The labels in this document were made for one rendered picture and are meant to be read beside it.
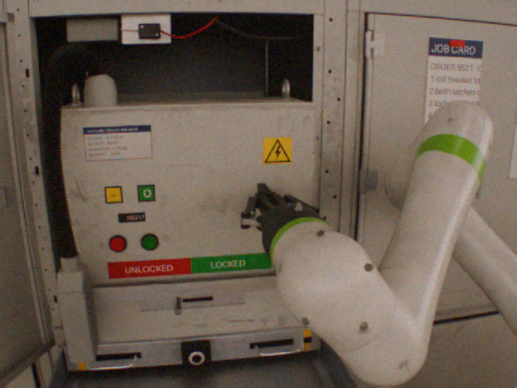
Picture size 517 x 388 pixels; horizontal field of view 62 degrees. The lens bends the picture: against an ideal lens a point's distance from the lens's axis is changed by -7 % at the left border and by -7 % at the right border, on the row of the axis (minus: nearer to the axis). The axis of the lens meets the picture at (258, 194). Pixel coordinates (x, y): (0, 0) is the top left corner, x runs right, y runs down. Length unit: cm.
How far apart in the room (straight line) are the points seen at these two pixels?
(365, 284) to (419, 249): 16
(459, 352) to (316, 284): 99
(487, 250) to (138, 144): 69
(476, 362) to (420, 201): 88
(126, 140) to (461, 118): 58
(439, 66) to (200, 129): 57
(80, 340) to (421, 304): 58
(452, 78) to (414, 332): 70
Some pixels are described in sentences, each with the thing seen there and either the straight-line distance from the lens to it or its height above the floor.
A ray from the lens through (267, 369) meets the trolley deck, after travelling 102.
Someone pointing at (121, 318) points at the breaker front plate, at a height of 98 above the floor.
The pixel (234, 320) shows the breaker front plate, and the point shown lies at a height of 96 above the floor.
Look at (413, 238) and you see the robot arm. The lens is 64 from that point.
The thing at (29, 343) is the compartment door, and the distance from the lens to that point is 116.
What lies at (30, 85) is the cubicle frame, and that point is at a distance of 101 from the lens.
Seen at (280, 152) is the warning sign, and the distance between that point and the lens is 87.
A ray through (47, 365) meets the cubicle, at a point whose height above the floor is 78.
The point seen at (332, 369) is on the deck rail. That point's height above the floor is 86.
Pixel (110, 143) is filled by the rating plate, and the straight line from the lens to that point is 85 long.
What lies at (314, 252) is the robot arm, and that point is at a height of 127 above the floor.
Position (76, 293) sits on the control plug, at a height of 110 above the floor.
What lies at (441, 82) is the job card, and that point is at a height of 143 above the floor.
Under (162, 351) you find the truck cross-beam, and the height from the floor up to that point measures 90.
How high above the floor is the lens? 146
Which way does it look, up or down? 16 degrees down
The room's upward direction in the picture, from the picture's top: straight up
